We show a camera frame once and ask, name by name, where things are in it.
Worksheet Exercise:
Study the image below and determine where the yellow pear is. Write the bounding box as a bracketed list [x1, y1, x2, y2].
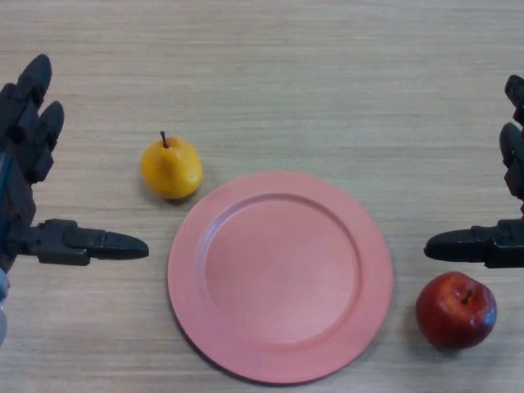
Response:
[140, 130, 205, 201]

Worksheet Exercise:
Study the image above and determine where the red apple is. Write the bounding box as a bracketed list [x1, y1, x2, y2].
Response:
[415, 271, 499, 350]

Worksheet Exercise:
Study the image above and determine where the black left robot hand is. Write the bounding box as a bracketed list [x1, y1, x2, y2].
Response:
[0, 54, 150, 271]

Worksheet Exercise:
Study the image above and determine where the pink round plate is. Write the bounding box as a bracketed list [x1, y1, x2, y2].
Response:
[166, 170, 394, 386]

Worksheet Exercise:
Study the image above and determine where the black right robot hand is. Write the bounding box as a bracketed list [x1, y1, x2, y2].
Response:
[424, 75, 524, 269]

